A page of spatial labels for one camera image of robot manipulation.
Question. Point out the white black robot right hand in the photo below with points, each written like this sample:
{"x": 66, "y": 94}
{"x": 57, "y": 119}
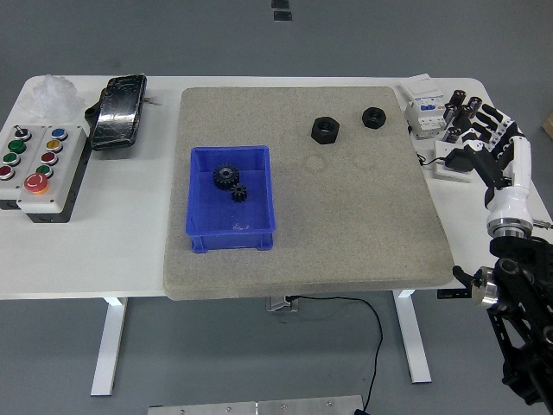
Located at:
{"x": 516, "y": 173}

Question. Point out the small black gear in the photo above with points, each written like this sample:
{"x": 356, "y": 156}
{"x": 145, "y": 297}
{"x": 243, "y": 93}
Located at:
{"x": 238, "y": 193}

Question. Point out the large black gear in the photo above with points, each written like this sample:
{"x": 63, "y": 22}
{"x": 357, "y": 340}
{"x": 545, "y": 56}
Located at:
{"x": 226, "y": 177}

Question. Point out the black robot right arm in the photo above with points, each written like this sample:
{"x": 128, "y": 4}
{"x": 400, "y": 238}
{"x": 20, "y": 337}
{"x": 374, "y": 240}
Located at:
{"x": 523, "y": 294}

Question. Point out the cardboard box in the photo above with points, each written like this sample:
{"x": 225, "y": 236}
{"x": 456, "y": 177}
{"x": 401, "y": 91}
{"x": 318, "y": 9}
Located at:
{"x": 548, "y": 124}

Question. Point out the small black hex nut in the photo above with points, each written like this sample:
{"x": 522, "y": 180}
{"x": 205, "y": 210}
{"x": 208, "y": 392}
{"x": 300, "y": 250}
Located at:
{"x": 374, "y": 118}

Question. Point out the large black hex nut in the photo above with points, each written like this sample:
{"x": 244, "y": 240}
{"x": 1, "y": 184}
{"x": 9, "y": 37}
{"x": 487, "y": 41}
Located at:
{"x": 325, "y": 130}

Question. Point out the blue plastic box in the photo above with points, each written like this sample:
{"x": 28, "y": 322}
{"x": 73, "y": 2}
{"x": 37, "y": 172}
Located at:
{"x": 231, "y": 216}

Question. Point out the button box with emergency stop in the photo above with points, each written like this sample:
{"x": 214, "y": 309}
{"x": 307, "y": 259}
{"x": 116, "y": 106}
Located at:
{"x": 60, "y": 173}

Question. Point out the black plug adapter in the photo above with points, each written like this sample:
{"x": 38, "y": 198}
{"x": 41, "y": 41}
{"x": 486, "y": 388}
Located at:
{"x": 457, "y": 161}

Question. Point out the white socket plate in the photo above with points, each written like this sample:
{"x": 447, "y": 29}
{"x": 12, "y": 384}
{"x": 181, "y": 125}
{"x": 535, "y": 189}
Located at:
{"x": 443, "y": 149}

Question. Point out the white circuit breaker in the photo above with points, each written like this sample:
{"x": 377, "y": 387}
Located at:
{"x": 425, "y": 114}

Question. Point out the black table control panel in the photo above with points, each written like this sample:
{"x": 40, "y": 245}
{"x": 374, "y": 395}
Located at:
{"x": 451, "y": 293}

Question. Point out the grey-brown mat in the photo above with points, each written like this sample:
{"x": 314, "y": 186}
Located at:
{"x": 337, "y": 225}

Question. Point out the white table leg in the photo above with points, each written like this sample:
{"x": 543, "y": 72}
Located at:
{"x": 108, "y": 346}
{"x": 415, "y": 346}

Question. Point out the metal plate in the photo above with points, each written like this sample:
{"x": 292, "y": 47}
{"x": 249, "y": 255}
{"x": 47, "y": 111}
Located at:
{"x": 255, "y": 408}

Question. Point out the black film-wrapped package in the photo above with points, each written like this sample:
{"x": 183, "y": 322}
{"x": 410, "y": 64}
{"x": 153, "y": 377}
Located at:
{"x": 117, "y": 112}

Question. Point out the black base under button boxes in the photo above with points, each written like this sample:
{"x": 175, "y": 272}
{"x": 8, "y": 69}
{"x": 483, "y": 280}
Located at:
{"x": 71, "y": 203}

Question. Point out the white crumpled plastic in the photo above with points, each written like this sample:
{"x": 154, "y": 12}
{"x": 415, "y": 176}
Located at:
{"x": 54, "y": 97}

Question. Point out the grey bracket under table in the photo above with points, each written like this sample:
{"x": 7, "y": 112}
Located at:
{"x": 281, "y": 304}

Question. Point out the button box with selector switch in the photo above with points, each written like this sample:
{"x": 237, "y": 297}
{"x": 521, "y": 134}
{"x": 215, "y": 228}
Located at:
{"x": 13, "y": 173}

